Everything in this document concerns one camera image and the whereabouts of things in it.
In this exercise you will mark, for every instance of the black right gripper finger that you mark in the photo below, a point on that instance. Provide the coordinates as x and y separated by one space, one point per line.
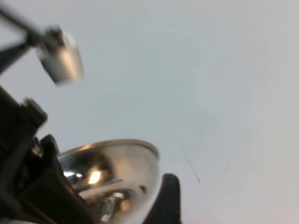
168 200

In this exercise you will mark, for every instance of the stainless steel lid black knob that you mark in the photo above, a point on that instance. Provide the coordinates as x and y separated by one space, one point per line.
121 163

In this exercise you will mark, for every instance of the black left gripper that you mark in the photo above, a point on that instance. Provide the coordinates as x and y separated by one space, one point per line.
14 144

